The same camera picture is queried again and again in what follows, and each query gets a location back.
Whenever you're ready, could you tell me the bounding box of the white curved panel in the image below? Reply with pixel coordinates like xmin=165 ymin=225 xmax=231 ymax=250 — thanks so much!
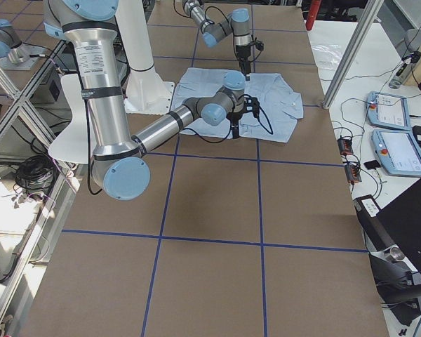
xmin=48 ymin=74 xmax=88 ymax=164

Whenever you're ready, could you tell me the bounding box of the clear plastic bag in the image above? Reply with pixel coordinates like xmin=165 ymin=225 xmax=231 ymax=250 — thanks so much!
xmin=311 ymin=44 xmax=343 ymax=71

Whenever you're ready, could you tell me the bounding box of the lower blue teach pendant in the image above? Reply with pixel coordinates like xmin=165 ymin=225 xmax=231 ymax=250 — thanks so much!
xmin=371 ymin=129 xmax=421 ymax=178

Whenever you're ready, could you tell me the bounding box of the black laptop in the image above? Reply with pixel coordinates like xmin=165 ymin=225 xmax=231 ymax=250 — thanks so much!
xmin=354 ymin=178 xmax=421 ymax=272

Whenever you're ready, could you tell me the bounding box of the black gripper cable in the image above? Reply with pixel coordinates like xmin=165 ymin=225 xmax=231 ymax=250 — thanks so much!
xmin=182 ymin=94 xmax=275 ymax=143
xmin=173 ymin=0 xmax=264 ymax=71

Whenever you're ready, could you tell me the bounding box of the blue teach pendant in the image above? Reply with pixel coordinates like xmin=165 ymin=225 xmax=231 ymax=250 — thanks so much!
xmin=371 ymin=129 xmax=421 ymax=178
xmin=366 ymin=91 xmax=411 ymax=131

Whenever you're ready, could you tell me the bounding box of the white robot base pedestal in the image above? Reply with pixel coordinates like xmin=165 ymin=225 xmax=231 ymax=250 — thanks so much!
xmin=116 ymin=0 xmax=175 ymax=114

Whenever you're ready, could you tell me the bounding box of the upper blue teach pendant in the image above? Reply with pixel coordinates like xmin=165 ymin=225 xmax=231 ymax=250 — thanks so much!
xmin=366 ymin=91 xmax=411 ymax=131

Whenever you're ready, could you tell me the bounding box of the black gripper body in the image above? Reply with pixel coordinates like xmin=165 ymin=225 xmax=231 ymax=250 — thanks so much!
xmin=234 ymin=44 xmax=251 ymax=72
xmin=227 ymin=94 xmax=246 ymax=130

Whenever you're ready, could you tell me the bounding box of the light blue button-up shirt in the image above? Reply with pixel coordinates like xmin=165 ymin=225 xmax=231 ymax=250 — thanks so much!
xmin=171 ymin=67 xmax=304 ymax=143

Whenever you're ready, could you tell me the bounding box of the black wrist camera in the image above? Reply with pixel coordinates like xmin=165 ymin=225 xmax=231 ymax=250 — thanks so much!
xmin=254 ymin=40 xmax=264 ymax=51
xmin=245 ymin=97 xmax=260 ymax=119

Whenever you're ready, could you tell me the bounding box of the red fire extinguisher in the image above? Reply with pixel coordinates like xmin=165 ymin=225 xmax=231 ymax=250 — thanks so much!
xmin=305 ymin=0 xmax=321 ymax=31

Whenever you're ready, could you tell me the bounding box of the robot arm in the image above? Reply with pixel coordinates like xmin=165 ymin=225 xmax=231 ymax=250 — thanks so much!
xmin=44 ymin=1 xmax=249 ymax=201
xmin=182 ymin=1 xmax=255 ymax=81

